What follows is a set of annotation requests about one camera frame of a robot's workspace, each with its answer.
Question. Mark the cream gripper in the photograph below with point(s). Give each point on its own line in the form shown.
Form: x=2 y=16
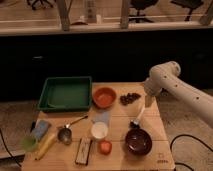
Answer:
x=149 y=100

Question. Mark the dark purple grape bunch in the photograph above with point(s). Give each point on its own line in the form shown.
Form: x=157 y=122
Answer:
x=129 y=98

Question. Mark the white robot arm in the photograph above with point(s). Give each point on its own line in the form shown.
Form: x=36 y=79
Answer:
x=165 y=76

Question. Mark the dark purple bowl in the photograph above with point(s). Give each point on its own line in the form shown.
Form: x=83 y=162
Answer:
x=138 y=142

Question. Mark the orange bowl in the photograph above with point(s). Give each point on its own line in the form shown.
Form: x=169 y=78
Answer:
x=104 y=97

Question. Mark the light blue cloth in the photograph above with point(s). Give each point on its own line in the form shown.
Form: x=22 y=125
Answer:
x=102 y=117

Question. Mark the white cup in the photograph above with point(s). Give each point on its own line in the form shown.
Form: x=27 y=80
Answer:
x=99 y=130

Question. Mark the black rectangular eraser block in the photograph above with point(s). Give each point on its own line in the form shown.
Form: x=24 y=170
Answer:
x=83 y=151

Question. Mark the green plastic tray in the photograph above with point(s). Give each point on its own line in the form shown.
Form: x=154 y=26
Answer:
x=66 y=94

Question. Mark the metal measuring spoon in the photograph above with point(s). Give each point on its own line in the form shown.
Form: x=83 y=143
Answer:
x=65 y=133

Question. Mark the black office chair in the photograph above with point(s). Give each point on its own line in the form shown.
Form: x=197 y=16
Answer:
x=139 y=6

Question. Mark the blue sponge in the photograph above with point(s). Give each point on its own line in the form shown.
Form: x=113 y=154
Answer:
x=40 y=130

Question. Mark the yellow banana toy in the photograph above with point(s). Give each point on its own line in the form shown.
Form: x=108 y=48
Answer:
x=44 y=146

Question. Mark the green plastic cup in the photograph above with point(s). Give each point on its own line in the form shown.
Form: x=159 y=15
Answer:
x=29 y=143

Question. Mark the wooden post at centre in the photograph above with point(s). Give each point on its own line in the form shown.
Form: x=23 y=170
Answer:
x=124 y=20

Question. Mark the wooden table leg post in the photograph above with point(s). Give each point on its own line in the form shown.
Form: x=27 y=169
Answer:
x=63 y=13

